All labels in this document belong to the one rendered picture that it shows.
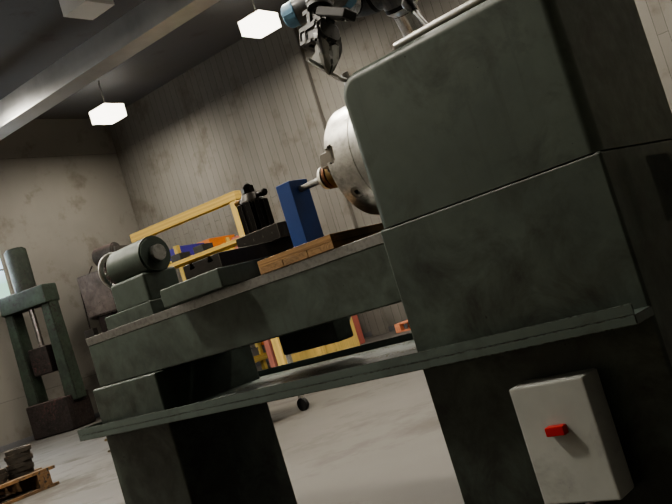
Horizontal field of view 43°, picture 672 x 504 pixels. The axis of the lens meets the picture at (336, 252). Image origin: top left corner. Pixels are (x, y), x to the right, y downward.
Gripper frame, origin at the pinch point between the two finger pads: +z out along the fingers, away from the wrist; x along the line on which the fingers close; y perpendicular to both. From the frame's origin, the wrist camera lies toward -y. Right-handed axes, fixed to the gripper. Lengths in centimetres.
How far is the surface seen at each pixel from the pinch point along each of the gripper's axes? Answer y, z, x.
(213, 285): 61, 42, -7
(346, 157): 4.1, 21.3, -7.7
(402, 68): -24.8, 11.7, 2.2
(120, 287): 129, 25, -18
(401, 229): -10.5, 45.0, -9.2
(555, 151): -55, 41, -8
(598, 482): -45, 107, -22
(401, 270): -7, 54, -12
